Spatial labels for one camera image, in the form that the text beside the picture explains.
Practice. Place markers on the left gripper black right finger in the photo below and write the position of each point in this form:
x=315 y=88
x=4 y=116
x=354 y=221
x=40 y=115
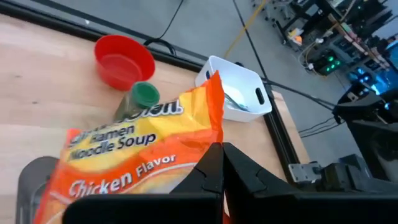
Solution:
x=252 y=199

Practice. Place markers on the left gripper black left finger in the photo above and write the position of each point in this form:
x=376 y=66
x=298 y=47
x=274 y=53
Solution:
x=208 y=177

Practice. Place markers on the yellow orange chicken ramen packet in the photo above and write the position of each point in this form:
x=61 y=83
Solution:
x=130 y=149

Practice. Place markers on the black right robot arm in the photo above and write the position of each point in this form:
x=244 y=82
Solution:
x=373 y=130

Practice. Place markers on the white plastic bin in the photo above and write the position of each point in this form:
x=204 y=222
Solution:
x=245 y=81

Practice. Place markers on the green-lidded glass spice jar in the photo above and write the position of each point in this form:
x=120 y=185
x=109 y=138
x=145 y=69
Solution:
x=143 y=95

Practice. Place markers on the red plastic bowl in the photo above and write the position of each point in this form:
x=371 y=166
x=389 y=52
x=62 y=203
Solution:
x=124 y=62

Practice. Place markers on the cluttered equipment rack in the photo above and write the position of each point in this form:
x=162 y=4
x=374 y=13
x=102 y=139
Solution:
x=329 y=62

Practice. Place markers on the small grey translucent bin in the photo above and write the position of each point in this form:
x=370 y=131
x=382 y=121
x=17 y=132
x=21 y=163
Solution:
x=34 y=186

